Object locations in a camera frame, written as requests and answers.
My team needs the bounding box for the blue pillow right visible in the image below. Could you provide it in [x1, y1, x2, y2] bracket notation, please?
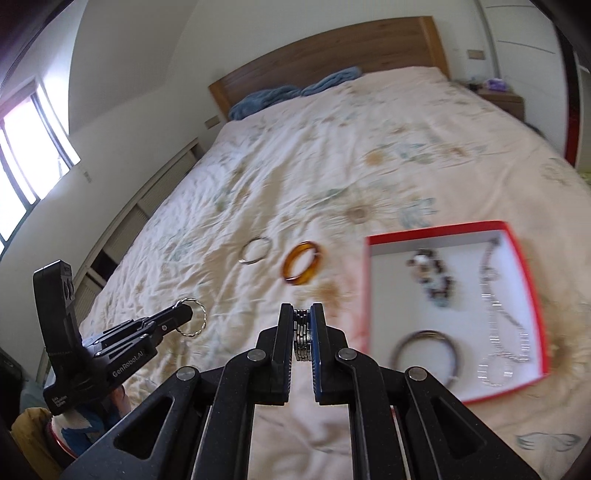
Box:
[301, 66, 363, 97]

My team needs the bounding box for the wooden headboard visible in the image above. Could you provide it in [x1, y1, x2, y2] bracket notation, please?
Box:
[208, 16, 451, 118]

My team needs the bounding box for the white wardrobe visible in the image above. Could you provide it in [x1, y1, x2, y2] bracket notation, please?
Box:
[477, 0, 590, 172]

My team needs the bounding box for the blue pillow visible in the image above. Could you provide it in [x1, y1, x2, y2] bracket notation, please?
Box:
[301, 66, 363, 97]
[228, 85, 301, 121]

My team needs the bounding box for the small twisted silver ring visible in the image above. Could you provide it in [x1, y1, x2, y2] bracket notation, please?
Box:
[176, 297, 209, 339]

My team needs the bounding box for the wooden nightstand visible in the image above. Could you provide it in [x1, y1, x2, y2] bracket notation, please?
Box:
[468, 83, 525, 122]

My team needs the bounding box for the red white jewelry box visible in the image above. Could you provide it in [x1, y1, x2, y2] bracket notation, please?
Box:
[360, 220, 549, 403]

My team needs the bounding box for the silver chain necklace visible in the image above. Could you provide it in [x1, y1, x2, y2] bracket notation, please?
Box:
[476, 237, 535, 365]

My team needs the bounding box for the thin silver bangle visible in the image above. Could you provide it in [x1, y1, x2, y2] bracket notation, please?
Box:
[238, 236, 273, 265]

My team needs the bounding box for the blue pillow left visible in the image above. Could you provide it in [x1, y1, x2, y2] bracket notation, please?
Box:
[228, 85, 301, 121]

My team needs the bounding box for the black white bead bracelet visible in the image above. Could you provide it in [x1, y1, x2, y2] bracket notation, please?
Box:
[406, 248, 459, 308]

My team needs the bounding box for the low white radiator cabinet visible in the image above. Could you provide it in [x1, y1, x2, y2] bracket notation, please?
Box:
[36, 138, 205, 379]

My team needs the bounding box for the dark brown bangle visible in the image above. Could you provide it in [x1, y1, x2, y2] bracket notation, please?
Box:
[389, 330, 462, 388]

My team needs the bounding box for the window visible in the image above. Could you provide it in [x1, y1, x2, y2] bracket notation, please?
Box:
[1, 80, 80, 254]

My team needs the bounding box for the purple tissue box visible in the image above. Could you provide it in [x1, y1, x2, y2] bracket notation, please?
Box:
[484, 78, 510, 92]

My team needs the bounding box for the floral cream bed duvet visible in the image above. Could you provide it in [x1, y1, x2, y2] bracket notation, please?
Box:
[81, 67, 590, 479]

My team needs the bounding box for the gloved left hand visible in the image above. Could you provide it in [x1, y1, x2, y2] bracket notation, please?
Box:
[48, 386, 131, 458]

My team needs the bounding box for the amber orange bangle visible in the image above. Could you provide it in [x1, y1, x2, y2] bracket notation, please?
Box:
[281, 241, 322, 286]

